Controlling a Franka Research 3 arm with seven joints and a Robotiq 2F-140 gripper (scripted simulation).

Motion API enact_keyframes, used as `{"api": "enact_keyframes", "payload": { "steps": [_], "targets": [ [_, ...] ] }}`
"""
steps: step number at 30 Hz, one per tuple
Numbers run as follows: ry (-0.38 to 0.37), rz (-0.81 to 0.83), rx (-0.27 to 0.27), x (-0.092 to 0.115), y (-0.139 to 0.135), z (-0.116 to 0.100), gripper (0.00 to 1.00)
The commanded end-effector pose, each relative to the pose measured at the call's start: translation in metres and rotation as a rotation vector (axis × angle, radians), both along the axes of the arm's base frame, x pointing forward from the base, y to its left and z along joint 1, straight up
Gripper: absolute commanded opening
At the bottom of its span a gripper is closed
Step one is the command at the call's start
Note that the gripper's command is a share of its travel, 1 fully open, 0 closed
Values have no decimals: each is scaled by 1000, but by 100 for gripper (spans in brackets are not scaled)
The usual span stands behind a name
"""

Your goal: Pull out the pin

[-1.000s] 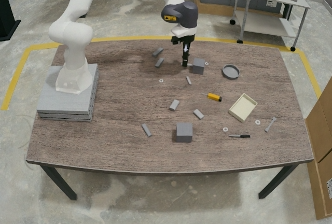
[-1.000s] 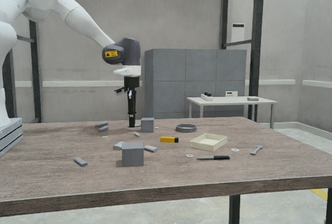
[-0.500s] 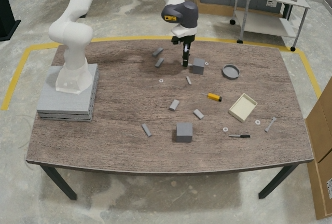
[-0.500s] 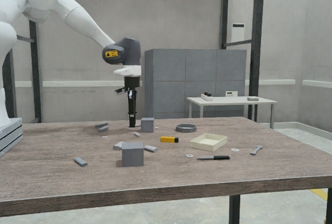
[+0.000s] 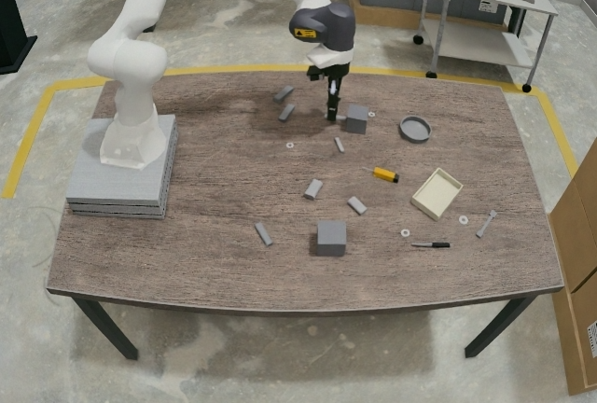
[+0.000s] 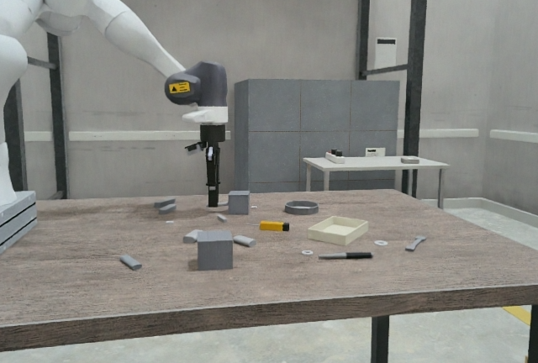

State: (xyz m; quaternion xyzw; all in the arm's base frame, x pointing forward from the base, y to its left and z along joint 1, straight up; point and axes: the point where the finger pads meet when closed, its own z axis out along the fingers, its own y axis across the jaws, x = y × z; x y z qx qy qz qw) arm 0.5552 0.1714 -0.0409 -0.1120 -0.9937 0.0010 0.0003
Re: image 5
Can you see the cream open shallow tray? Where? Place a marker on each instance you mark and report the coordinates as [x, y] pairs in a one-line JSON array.
[[437, 192]]

